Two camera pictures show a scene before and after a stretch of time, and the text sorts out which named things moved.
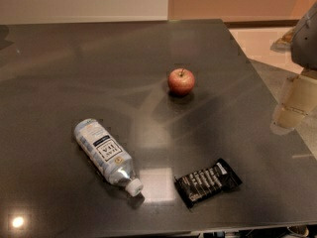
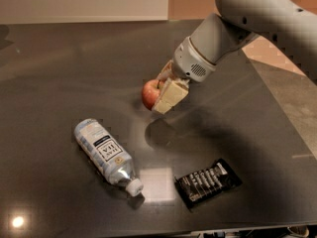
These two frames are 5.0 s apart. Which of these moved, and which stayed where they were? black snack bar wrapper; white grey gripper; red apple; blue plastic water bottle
Moved: red apple; white grey gripper
Stayed: black snack bar wrapper; blue plastic water bottle
